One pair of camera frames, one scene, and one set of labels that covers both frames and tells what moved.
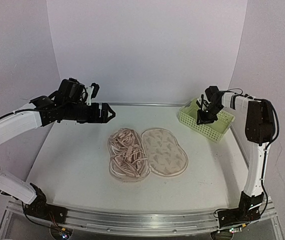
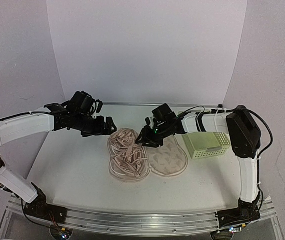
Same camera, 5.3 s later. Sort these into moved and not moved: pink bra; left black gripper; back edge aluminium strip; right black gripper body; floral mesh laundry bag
Moved: right black gripper body; left black gripper
Not moved: pink bra; floral mesh laundry bag; back edge aluminium strip
